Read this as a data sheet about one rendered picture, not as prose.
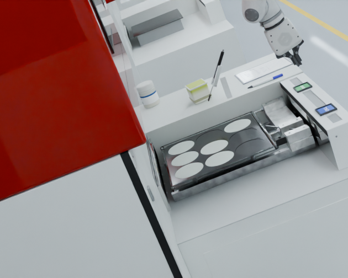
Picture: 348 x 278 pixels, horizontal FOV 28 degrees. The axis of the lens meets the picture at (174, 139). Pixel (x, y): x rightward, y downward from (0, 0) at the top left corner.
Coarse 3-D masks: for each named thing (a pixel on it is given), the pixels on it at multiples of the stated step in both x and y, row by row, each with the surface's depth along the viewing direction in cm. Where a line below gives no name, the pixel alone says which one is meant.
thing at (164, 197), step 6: (150, 138) 256; (150, 144) 250; (150, 150) 245; (156, 156) 257; (156, 162) 237; (156, 168) 228; (156, 174) 224; (162, 174) 243; (162, 180) 235; (162, 186) 231; (162, 192) 216; (162, 198) 217; (168, 204) 218; (168, 210) 218
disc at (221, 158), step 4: (220, 152) 232; (224, 152) 231; (228, 152) 230; (232, 152) 229; (212, 156) 232; (216, 156) 230; (220, 156) 229; (224, 156) 228; (228, 156) 227; (232, 156) 226; (208, 160) 230; (212, 160) 229; (216, 160) 228; (220, 160) 226; (224, 160) 225; (228, 160) 224; (208, 164) 227; (212, 164) 226; (216, 164) 225; (220, 164) 223
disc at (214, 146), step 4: (220, 140) 241; (224, 140) 240; (208, 144) 242; (212, 144) 241; (216, 144) 240; (220, 144) 238; (224, 144) 237; (204, 148) 240; (208, 148) 239; (212, 148) 237; (216, 148) 236; (220, 148) 235; (204, 152) 237; (208, 152) 236; (212, 152) 234
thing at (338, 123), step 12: (288, 84) 249; (312, 84) 240; (300, 96) 235; (312, 96) 232; (324, 96) 227; (312, 108) 222; (324, 120) 210; (336, 120) 208; (336, 132) 204; (336, 144) 205; (336, 156) 207
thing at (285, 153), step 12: (312, 144) 227; (264, 156) 229; (276, 156) 227; (288, 156) 228; (240, 168) 228; (252, 168) 228; (204, 180) 229; (216, 180) 228; (228, 180) 229; (180, 192) 228; (192, 192) 229
